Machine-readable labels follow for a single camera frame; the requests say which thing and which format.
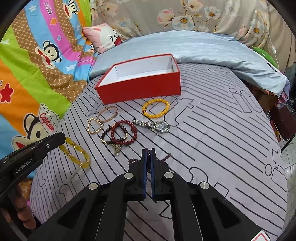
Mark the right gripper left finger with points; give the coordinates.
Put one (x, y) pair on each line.
(98, 211)

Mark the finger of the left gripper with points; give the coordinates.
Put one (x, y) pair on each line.
(49, 141)

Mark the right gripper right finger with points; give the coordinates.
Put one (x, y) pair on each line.
(199, 211)

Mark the rose gold bangle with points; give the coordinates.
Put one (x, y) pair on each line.
(107, 114)

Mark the silver metal wristwatch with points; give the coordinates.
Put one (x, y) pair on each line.
(155, 126)

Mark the person's left hand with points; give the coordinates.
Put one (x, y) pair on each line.
(24, 213)

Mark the grey striped bed sheet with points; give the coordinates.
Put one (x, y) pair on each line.
(218, 134)

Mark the colourful monkey cartoon blanket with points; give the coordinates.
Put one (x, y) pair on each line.
(45, 65)

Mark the pink cartoon pillow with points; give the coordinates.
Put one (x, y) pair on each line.
(102, 37)

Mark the red cardboard box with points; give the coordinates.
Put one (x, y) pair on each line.
(150, 76)

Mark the light blue quilt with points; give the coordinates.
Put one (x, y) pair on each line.
(198, 47)

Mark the green plastic object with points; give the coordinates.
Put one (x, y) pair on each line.
(266, 56)

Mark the grey floral blanket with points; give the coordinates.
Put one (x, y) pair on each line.
(247, 21)

